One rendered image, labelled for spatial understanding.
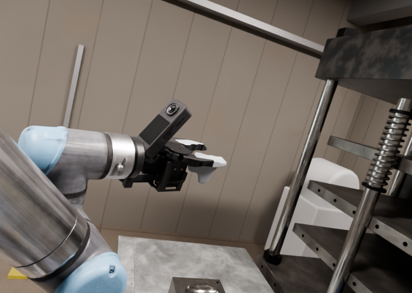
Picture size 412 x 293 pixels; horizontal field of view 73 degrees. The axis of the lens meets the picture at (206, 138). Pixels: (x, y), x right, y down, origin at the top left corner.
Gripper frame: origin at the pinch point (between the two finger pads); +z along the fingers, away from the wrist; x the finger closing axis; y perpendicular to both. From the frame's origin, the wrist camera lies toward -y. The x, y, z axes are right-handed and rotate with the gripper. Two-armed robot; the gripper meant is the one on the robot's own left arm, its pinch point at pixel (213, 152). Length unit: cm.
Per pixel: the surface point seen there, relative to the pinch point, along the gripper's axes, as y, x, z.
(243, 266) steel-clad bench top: 68, -18, 72
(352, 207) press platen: 16, 9, 85
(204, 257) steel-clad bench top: 70, -30, 57
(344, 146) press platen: -5, -10, 96
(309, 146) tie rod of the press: 3, -24, 94
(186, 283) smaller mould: 61, -14, 29
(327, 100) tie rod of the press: -21, -27, 94
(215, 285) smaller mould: 60, -9, 40
